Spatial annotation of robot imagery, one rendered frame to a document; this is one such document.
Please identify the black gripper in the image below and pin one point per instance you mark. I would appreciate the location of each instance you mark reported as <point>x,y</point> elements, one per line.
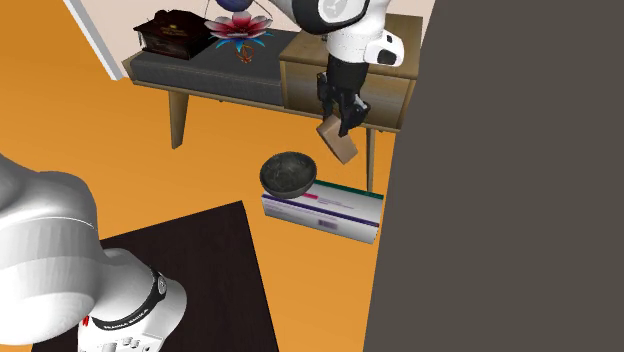
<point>347,73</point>

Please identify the tan rectangular block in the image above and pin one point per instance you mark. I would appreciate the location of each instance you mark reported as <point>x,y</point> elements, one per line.
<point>341,141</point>

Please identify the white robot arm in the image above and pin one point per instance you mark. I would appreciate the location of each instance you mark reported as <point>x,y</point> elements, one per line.
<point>44,253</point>

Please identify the dark grey bowl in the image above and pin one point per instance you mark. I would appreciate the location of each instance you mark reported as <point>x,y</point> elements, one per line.
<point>287,174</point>

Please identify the white box with purple stripe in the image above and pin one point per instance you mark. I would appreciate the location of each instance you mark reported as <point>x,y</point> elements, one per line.
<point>336,214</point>

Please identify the wooden bench with grey cushion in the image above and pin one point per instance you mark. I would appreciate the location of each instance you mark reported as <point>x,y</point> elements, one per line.
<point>219,73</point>

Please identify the pink flower ornament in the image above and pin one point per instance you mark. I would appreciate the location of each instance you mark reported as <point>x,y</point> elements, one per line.
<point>239,27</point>

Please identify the dark red box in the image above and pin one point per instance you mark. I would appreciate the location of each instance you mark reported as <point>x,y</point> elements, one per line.
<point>170,36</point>

